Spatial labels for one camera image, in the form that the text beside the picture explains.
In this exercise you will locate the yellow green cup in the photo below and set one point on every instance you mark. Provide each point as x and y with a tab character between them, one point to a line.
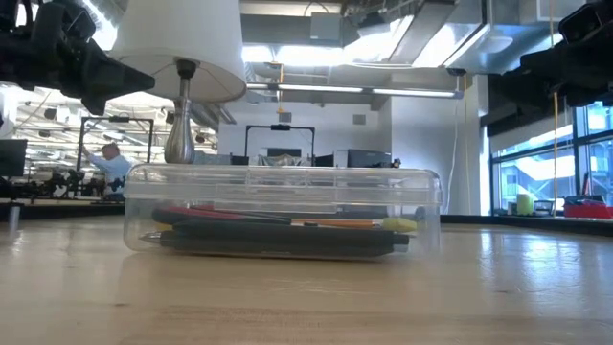
525	204

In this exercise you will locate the black ceiling camera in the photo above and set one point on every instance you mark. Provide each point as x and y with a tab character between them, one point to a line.
456	72

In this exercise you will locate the long ceiling light fixture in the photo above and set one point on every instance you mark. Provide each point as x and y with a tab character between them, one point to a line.
321	88

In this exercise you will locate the black gantry frame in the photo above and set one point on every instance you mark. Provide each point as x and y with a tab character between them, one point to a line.
280	127
115	119

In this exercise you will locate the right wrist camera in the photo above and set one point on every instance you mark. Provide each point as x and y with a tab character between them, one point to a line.
586	21

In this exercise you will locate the person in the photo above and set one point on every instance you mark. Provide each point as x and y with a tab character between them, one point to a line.
115	167

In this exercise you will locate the black marker pen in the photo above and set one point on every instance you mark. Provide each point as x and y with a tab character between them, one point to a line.
278	249

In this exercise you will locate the red box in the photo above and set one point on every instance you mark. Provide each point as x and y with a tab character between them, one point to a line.
589	211

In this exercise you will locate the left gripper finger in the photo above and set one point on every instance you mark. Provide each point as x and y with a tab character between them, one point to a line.
110	79
97	103

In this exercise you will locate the orange pencil yellow eraser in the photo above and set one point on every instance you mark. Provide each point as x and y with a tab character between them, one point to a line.
345	223

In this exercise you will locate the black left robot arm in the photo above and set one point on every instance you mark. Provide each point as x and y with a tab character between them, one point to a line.
14	57

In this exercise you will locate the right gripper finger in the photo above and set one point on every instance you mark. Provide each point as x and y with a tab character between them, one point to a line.
522	84

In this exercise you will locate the black ballpoint pen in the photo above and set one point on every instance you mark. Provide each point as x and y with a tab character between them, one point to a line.
287	232
149	236

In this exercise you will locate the black equipment on stand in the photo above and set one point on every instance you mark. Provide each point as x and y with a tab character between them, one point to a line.
369	158

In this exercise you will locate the clear plastic supply box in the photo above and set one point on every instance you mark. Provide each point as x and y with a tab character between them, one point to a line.
287	189

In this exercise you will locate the grey wall vent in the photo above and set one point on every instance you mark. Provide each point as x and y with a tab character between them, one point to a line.
359	119

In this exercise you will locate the black equipment on far table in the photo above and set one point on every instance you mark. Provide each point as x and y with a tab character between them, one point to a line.
62	184

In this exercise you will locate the black monitor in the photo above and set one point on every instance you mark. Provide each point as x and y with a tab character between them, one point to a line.
12	158

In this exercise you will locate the small dark container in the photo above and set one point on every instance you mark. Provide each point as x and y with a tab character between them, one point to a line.
544	207

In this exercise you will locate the white shade table lamp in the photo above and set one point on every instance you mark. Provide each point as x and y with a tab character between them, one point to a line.
177	38

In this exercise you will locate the crinkled silver bag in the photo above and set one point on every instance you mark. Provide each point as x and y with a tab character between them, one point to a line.
282	159

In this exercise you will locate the grey ceiling box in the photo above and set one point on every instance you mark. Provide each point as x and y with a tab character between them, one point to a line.
325	26

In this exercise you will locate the silver metal post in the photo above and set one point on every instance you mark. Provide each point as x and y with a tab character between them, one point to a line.
14	218

